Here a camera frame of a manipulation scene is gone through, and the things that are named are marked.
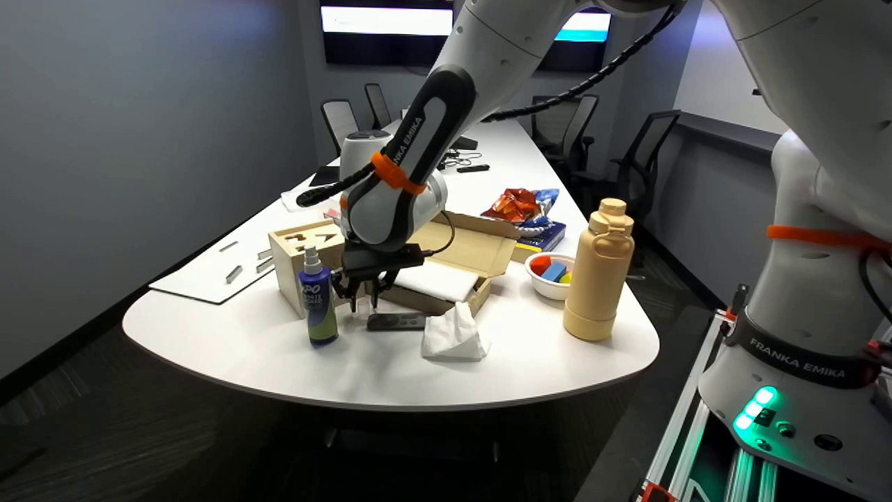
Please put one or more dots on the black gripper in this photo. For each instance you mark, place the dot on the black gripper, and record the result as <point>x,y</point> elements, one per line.
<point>376,259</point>

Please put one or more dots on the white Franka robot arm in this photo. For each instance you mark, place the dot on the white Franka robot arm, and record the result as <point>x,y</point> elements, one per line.
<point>818,73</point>

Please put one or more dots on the blue spray bottle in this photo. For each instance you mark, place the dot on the blue spray bottle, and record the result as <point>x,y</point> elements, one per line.
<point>322,316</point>

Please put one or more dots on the tan insulated water bottle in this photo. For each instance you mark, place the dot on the tan insulated water bottle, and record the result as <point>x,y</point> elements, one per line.
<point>593,281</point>

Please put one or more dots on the small black flat device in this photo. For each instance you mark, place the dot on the small black flat device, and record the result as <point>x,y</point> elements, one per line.
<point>393,321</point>

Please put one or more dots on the white foam pad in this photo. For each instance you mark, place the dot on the white foam pad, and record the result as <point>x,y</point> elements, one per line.
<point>440,281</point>

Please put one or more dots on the wooden shape sorter box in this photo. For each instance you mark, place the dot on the wooden shape sorter box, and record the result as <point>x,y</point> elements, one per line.
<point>287,266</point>

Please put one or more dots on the crumpled white tissue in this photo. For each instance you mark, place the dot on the crumpled white tissue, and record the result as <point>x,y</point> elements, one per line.
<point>450,340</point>

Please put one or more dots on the open cardboard box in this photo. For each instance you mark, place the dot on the open cardboard box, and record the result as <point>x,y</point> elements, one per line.
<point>469,252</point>

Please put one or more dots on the dark laptop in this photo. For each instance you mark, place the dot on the dark laptop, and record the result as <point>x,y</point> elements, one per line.
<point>324,175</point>

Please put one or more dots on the black remote control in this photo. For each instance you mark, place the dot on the black remote control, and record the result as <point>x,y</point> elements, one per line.
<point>472,168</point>

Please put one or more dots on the white paper sheet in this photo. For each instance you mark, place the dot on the white paper sheet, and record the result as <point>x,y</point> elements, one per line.
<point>205,281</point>

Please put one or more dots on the red chips bag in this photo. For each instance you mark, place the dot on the red chips bag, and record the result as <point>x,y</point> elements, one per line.
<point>517,204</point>

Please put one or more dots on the white round bowl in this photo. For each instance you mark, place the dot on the white round bowl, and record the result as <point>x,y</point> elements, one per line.
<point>539,284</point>

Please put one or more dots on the red block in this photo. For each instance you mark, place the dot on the red block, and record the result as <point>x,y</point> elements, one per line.
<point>539,266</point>

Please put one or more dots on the black flat gadget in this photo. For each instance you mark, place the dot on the black flat gadget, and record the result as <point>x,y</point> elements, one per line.
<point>462,143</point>

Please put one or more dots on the black office chair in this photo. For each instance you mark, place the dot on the black office chair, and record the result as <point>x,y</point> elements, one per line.
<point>338,115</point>
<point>575,122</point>
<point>376,98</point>
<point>649,150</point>

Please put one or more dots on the large blue block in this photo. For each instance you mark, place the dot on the large blue block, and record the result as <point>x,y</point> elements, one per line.
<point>554,271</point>

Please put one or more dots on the yellow block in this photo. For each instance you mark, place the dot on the yellow block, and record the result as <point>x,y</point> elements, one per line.
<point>567,278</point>

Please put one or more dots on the blue plastic packet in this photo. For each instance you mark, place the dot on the blue plastic packet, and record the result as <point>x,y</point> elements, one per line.
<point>547,200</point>

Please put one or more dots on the wall mounted monitor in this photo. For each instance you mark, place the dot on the wall mounted monitor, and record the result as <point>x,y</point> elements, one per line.
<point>370,20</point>

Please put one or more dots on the aluminium robot stand frame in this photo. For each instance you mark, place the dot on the aluminium robot stand frame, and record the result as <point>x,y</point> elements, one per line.
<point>687,420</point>

